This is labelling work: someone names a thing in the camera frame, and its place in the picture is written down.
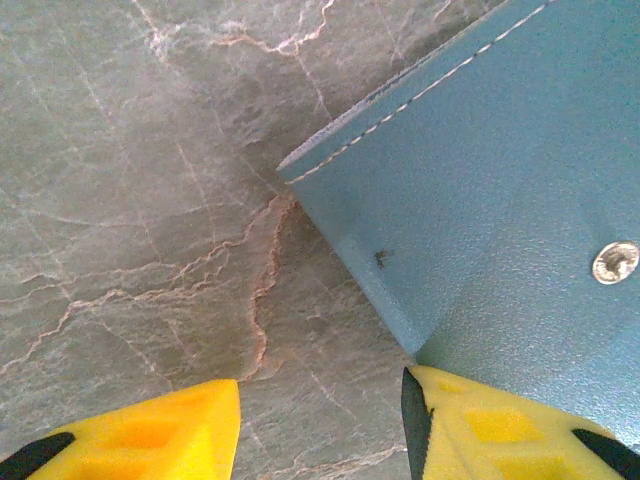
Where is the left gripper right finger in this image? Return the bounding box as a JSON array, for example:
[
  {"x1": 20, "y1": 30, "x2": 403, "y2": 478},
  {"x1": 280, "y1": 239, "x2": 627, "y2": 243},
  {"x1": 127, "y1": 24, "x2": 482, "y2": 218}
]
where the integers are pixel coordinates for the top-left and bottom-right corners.
[{"x1": 401, "y1": 364, "x2": 640, "y2": 480}]

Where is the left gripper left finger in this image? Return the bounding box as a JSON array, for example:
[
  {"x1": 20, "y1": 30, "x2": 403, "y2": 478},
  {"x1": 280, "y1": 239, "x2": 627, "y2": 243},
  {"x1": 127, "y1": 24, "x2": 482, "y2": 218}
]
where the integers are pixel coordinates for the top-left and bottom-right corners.
[{"x1": 0, "y1": 378, "x2": 242, "y2": 480}]

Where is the teal square box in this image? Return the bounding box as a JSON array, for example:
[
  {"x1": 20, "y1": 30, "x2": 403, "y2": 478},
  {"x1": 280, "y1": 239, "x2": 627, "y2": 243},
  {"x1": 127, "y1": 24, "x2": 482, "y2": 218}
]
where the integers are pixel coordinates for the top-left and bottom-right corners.
[{"x1": 276, "y1": 0, "x2": 640, "y2": 446}]

